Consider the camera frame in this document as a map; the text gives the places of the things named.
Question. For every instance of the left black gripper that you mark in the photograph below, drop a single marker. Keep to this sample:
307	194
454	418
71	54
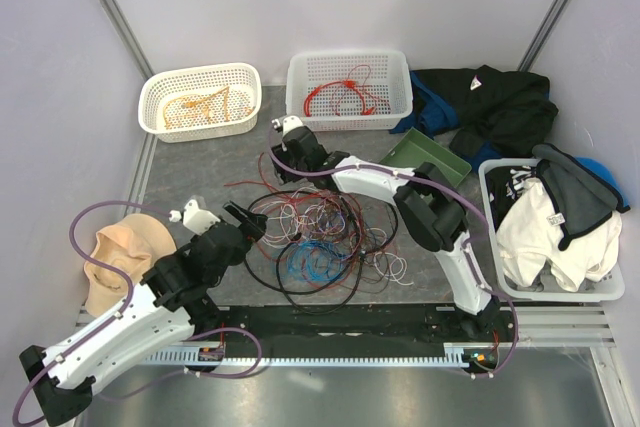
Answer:
253	224

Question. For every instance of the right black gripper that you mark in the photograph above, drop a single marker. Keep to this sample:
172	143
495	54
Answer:
281	154

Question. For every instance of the white perforated basket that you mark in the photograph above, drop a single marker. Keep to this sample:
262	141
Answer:
353	89
201	103

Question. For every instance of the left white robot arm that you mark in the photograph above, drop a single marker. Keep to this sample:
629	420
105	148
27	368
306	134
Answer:
170	304

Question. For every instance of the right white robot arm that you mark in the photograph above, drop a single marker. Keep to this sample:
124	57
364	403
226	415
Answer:
434	214

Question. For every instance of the green plastic tray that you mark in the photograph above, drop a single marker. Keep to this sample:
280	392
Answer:
415	148

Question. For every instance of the beige bucket hat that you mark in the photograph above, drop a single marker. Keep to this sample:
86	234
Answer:
132	245

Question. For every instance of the black and blue jacket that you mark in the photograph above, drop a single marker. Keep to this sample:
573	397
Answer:
494	114

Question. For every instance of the white cloth garment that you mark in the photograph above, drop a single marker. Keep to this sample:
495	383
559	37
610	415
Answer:
529	236

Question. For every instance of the grey black-trimmed garment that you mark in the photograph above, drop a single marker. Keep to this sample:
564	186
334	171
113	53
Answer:
584	200

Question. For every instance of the blue cloth item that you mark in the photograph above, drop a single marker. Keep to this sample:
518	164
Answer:
603	172

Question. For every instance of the white laundry bin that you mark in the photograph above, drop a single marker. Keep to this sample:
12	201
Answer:
610	288

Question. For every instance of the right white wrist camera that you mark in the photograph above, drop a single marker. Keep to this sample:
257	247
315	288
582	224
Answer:
286	124

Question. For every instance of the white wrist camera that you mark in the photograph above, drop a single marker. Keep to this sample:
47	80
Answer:
194	216
286	124

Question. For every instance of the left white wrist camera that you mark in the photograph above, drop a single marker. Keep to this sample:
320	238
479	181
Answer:
194	216

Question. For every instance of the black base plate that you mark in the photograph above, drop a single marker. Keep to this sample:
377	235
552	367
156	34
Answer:
375	328

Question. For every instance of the grey slotted cable duct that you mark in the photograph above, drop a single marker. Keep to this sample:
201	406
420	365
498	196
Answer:
446	356

